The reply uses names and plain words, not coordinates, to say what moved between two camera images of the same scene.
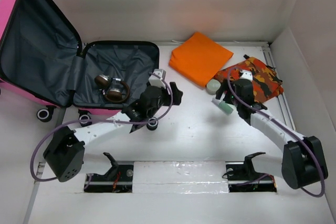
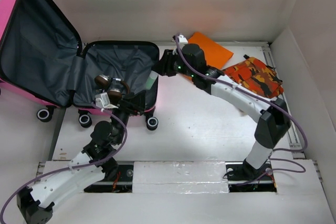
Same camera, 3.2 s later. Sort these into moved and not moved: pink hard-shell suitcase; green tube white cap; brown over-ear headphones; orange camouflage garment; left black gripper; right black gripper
Moved: green tube white cap; left black gripper; right black gripper
Not moved: orange camouflage garment; pink hard-shell suitcase; brown over-ear headphones
